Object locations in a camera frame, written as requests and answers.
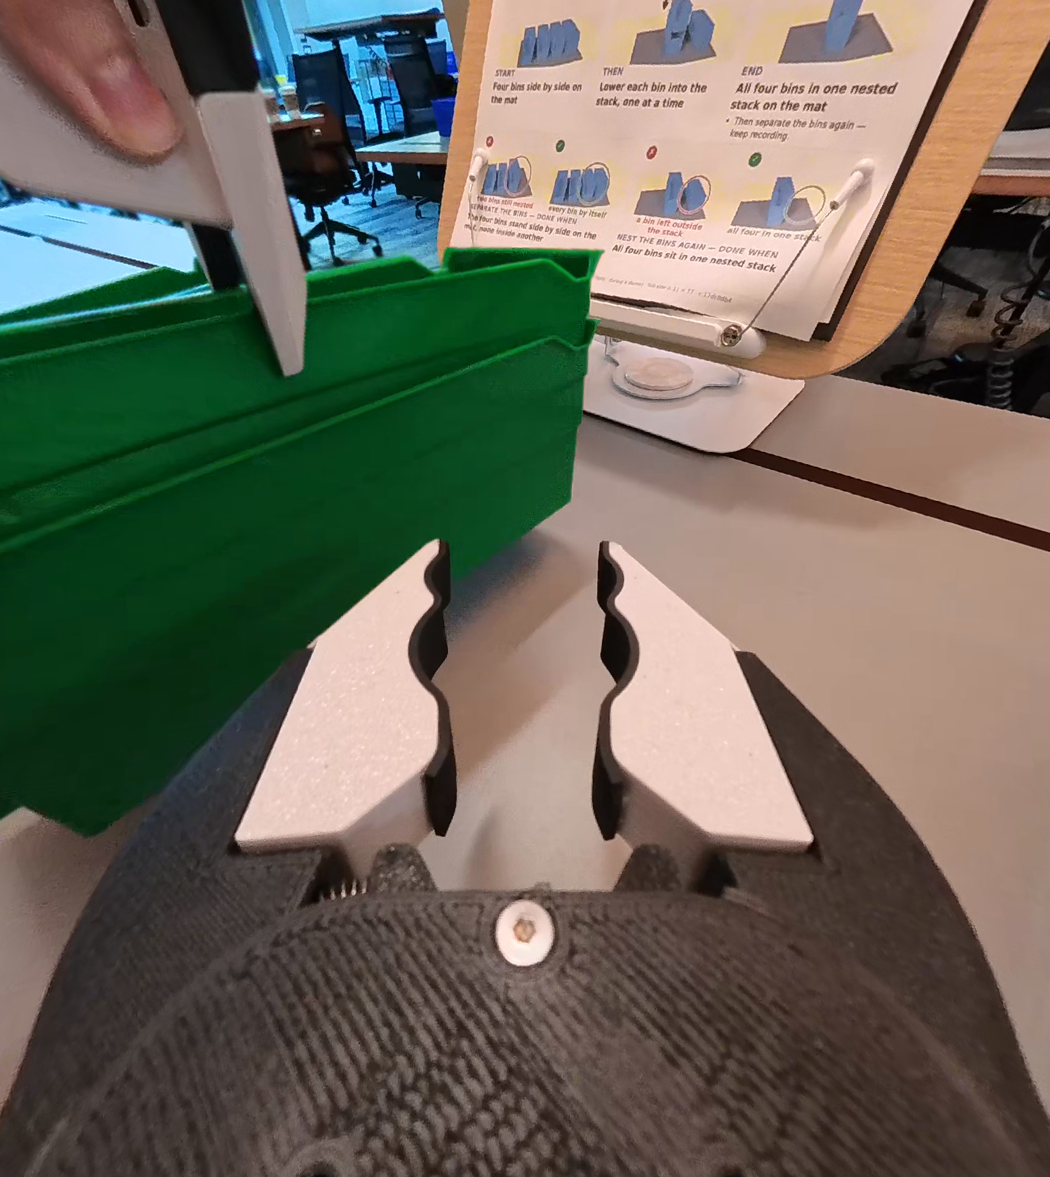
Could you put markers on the background office table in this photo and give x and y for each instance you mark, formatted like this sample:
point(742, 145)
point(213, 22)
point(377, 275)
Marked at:
point(408, 145)

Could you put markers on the black office chair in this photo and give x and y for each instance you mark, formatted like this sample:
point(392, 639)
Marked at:
point(409, 90)
point(324, 140)

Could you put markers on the blue plastic bin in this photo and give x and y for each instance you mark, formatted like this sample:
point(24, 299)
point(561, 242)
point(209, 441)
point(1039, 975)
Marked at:
point(441, 114)

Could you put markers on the person's left hand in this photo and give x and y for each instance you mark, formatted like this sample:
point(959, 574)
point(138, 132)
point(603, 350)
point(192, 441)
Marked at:
point(71, 55)

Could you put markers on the instruction sheet on wooden stand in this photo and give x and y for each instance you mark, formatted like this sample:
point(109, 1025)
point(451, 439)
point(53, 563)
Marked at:
point(951, 183)

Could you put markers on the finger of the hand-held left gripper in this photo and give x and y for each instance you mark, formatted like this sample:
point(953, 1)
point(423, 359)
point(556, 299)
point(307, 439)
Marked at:
point(71, 173)
point(270, 229)

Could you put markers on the printed instruction sheet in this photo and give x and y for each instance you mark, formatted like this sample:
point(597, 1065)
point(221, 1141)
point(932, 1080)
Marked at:
point(672, 126)

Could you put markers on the white stand ledge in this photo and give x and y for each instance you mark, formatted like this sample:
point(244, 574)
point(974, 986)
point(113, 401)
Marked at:
point(661, 320)

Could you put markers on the white stand base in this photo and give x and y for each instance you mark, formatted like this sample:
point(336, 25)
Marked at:
point(745, 412)

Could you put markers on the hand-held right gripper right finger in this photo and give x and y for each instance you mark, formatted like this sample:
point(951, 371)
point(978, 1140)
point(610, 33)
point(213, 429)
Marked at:
point(699, 732)

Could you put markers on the wood-edged work table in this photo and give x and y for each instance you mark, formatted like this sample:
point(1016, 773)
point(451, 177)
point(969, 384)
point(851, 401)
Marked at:
point(1039, 177)

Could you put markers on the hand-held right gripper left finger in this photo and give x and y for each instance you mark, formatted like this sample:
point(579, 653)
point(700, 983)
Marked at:
point(350, 732)

